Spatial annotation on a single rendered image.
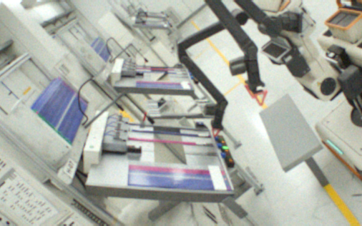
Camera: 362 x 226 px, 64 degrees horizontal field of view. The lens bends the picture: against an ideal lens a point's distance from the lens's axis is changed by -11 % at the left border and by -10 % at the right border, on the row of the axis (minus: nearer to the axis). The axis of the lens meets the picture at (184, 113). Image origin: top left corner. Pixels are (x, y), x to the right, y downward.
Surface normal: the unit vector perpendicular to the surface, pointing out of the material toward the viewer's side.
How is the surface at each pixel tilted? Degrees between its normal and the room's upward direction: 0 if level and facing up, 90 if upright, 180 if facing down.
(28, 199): 92
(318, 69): 90
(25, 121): 90
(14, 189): 89
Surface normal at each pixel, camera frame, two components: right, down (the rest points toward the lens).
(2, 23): 0.11, 0.41
